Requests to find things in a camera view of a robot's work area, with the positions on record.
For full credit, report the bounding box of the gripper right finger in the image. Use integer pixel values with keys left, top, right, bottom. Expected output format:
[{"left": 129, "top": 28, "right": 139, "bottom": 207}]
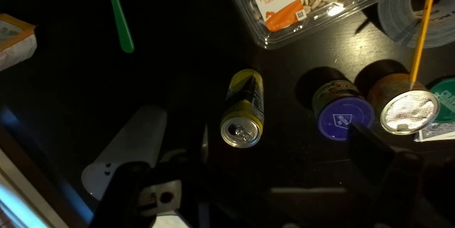
[{"left": 347, "top": 123, "right": 455, "bottom": 228}]

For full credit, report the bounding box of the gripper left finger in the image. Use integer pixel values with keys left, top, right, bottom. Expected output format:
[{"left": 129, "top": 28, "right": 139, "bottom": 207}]
[{"left": 90, "top": 123, "right": 211, "bottom": 228}]

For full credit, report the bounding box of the brown can with silver top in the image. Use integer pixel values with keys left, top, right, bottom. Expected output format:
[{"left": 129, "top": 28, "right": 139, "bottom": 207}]
[{"left": 366, "top": 73, "right": 441, "bottom": 136}]

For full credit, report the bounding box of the can with purple lid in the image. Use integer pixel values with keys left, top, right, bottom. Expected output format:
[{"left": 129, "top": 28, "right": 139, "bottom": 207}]
[{"left": 312, "top": 80, "right": 375, "bottom": 142}]

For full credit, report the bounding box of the yellow drink can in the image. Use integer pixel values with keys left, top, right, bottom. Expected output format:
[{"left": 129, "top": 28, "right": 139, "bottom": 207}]
[{"left": 220, "top": 69, "right": 265, "bottom": 149}]

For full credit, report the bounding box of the white plastic cup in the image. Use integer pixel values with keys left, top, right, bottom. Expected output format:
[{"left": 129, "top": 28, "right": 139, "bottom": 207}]
[{"left": 81, "top": 105, "right": 168, "bottom": 201}]

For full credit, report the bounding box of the white printed card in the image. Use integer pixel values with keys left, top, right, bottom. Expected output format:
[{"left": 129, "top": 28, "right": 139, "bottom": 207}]
[{"left": 414, "top": 121, "right": 455, "bottom": 143}]

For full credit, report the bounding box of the green lidded jar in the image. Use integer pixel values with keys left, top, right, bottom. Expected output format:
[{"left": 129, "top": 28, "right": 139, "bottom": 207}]
[{"left": 427, "top": 78, "right": 455, "bottom": 124}]

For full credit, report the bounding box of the yellow pencil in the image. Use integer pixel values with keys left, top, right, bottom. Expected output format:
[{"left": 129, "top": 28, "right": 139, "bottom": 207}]
[{"left": 409, "top": 0, "right": 441, "bottom": 90}]

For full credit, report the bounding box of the roll of grey tape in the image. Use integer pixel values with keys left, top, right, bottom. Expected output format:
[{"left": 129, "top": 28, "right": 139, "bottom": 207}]
[{"left": 377, "top": 0, "right": 455, "bottom": 49}]

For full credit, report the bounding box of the green plastic spoon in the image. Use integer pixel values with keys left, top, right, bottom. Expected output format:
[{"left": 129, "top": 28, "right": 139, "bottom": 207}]
[{"left": 97, "top": 0, "right": 135, "bottom": 54}]

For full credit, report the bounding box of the white packet with orange edge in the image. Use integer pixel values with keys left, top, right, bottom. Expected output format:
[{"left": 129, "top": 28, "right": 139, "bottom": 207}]
[{"left": 0, "top": 13, "right": 38, "bottom": 72}]

